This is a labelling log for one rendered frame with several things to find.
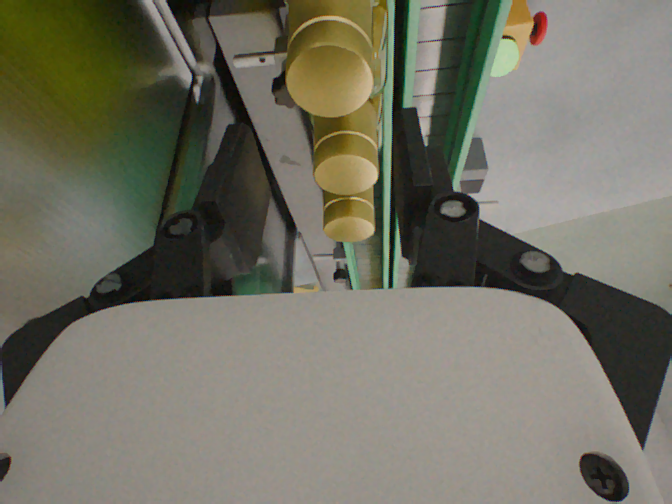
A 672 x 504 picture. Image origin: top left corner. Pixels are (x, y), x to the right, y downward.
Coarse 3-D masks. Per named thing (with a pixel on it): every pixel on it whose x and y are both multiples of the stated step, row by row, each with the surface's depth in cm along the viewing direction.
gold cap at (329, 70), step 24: (312, 0) 14; (336, 0) 14; (360, 0) 15; (312, 24) 14; (336, 24) 14; (360, 24) 14; (288, 48) 15; (312, 48) 13; (336, 48) 13; (360, 48) 14; (288, 72) 14; (312, 72) 14; (336, 72) 14; (360, 72) 14; (312, 96) 15; (336, 96) 15; (360, 96) 15
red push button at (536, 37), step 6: (540, 12) 50; (534, 18) 51; (540, 18) 49; (546, 18) 49; (534, 24) 51; (540, 24) 50; (546, 24) 49; (534, 30) 51; (540, 30) 50; (546, 30) 50; (534, 36) 51; (540, 36) 50; (534, 42) 52; (540, 42) 51
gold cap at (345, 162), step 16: (352, 112) 19; (368, 112) 20; (320, 128) 20; (336, 128) 19; (352, 128) 19; (368, 128) 19; (320, 144) 19; (336, 144) 18; (352, 144) 18; (368, 144) 19; (320, 160) 19; (336, 160) 18; (352, 160) 18; (368, 160) 19; (320, 176) 20; (336, 176) 20; (352, 176) 20; (368, 176) 20; (336, 192) 21; (352, 192) 21
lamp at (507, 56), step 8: (504, 40) 48; (512, 40) 48; (504, 48) 48; (512, 48) 48; (496, 56) 48; (504, 56) 48; (512, 56) 48; (496, 64) 49; (504, 64) 49; (512, 64) 49; (496, 72) 50; (504, 72) 50
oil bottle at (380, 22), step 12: (384, 0) 22; (372, 12) 21; (384, 12) 21; (372, 24) 21; (384, 24) 21; (372, 36) 21; (384, 36) 21; (372, 48) 21; (384, 48) 22; (384, 60) 23; (384, 72) 23; (384, 84) 24; (372, 96) 24
